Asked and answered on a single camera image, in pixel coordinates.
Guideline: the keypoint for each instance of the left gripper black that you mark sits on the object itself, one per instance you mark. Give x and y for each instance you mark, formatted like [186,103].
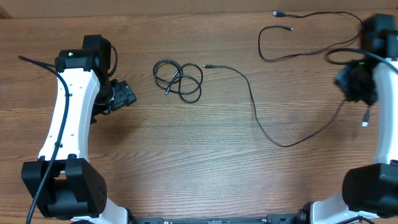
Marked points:
[124,94]

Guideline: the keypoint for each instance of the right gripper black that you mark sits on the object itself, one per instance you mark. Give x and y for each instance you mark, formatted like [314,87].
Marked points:
[347,82]

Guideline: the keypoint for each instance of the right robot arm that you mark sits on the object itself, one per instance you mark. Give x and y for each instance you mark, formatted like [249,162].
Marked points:
[368,192]

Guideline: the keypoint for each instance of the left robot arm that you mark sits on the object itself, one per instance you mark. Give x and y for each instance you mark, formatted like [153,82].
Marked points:
[62,182]

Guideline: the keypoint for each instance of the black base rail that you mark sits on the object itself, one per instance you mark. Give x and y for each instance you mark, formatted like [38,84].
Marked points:
[269,219]

